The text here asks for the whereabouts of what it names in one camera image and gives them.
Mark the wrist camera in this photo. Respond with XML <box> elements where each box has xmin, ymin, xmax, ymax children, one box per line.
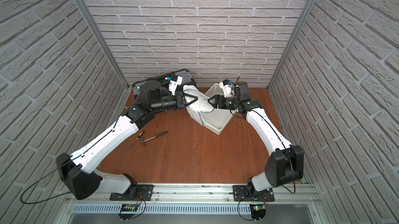
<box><xmin>165</xmin><ymin>75</ymin><xmax>183</xmax><ymax>96</ymax></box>
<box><xmin>219</xmin><ymin>79</ymin><xmax>234</xmax><ymax>97</ymax></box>

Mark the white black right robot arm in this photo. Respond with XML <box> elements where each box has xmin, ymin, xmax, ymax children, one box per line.
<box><xmin>214</xmin><ymin>80</ymin><xmax>304</xmax><ymax>195</ymax></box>

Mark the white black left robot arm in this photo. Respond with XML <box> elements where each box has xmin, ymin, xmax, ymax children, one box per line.
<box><xmin>56</xmin><ymin>80</ymin><xmax>214</xmax><ymax>200</ymax></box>

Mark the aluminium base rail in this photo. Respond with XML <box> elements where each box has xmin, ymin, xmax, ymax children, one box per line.
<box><xmin>55</xmin><ymin>183</ymin><xmax>328</xmax><ymax>224</ymax></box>

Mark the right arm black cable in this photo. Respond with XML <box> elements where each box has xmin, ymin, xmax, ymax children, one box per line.
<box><xmin>249</xmin><ymin>108</ymin><xmax>297</xmax><ymax>195</ymax></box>

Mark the black handled hammer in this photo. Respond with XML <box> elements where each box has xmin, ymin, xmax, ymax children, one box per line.
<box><xmin>139</xmin><ymin>131</ymin><xmax>168</xmax><ymax>146</ymax></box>

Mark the aluminium corner post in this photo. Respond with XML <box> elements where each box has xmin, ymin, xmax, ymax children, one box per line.
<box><xmin>74</xmin><ymin>0</ymin><xmax>130</xmax><ymax>89</ymax></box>
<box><xmin>267</xmin><ymin>0</ymin><xmax>317</xmax><ymax>90</ymax></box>

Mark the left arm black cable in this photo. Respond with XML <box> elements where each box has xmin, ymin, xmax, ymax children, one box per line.
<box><xmin>20</xmin><ymin>158</ymin><xmax>79</xmax><ymax>205</ymax></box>

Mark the yellow black screwdriver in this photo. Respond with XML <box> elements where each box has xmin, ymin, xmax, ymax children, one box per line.
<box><xmin>123</xmin><ymin>131</ymin><xmax>145</xmax><ymax>155</ymax></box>

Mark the right aluminium corner post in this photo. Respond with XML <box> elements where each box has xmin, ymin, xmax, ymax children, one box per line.
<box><xmin>267</xmin><ymin>0</ymin><xmax>317</xmax><ymax>90</ymax></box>

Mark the left aluminium corner post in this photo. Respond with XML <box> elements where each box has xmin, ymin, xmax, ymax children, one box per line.
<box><xmin>74</xmin><ymin>0</ymin><xmax>130</xmax><ymax>89</ymax></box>

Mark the white perforated plastic basket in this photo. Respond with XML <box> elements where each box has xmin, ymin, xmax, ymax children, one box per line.
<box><xmin>186</xmin><ymin>83</ymin><xmax>236</xmax><ymax>135</ymax></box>

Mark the controller board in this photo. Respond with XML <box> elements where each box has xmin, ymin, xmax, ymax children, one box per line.
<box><xmin>118</xmin><ymin>204</ymin><xmax>142</xmax><ymax>221</ymax></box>
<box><xmin>249</xmin><ymin>204</ymin><xmax>267</xmax><ymax>222</ymax></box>

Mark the black plastic toolbox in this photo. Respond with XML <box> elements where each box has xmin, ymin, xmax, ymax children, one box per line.
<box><xmin>132</xmin><ymin>69</ymin><xmax>197</xmax><ymax>100</ymax></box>

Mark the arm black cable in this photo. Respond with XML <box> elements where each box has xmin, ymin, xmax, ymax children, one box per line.
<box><xmin>249</xmin><ymin>108</ymin><xmax>297</xmax><ymax>195</ymax></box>
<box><xmin>20</xmin><ymin>158</ymin><xmax>79</xmax><ymax>205</ymax></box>

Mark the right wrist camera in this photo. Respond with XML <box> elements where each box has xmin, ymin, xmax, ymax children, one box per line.
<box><xmin>219</xmin><ymin>79</ymin><xmax>234</xmax><ymax>97</ymax></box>

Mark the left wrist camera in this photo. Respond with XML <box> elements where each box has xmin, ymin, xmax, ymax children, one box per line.
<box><xmin>165</xmin><ymin>75</ymin><xmax>183</xmax><ymax>96</ymax></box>

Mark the left controller board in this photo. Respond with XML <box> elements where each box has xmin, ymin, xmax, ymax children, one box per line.
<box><xmin>118</xmin><ymin>204</ymin><xmax>142</xmax><ymax>221</ymax></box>

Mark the right controller board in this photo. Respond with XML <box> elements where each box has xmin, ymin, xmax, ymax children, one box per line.
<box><xmin>249</xmin><ymin>204</ymin><xmax>267</xmax><ymax>222</ymax></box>

